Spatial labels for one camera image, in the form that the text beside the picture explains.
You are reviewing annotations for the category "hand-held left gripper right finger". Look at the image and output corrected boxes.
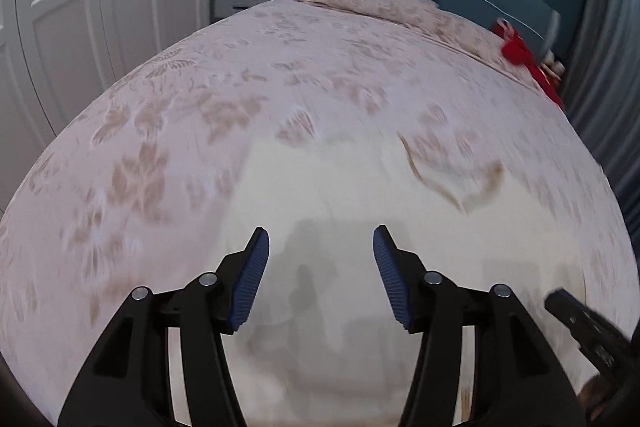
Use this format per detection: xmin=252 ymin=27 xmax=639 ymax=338
xmin=372 ymin=224 xmax=587 ymax=427

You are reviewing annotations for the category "bed with floral bedspread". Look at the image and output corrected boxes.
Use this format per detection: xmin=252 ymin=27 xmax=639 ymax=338
xmin=0 ymin=0 xmax=633 ymax=427

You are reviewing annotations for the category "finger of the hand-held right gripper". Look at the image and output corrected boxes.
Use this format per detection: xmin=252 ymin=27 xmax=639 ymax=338
xmin=544 ymin=288 xmax=608 ymax=348

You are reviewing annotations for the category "grey curtain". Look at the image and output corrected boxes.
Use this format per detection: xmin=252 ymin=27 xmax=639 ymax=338
xmin=562 ymin=0 xmax=640 ymax=210

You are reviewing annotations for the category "cream quilted jacket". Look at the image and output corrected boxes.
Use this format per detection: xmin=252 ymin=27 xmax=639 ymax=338
xmin=165 ymin=134 xmax=608 ymax=427

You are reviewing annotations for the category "white panelled wardrobe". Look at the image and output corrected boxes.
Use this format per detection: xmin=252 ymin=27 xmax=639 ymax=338
xmin=0 ymin=0 xmax=249 ymax=212

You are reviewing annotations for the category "small patterned cloth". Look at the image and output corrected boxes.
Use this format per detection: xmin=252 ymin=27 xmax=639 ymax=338
xmin=544 ymin=51 xmax=567 ymax=84

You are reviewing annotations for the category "red cloth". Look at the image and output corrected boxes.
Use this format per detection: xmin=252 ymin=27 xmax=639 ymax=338
xmin=492 ymin=19 xmax=566 ymax=108

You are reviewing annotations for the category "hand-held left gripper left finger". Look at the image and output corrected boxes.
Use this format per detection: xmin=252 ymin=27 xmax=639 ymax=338
xmin=57 ymin=227 xmax=271 ymax=427

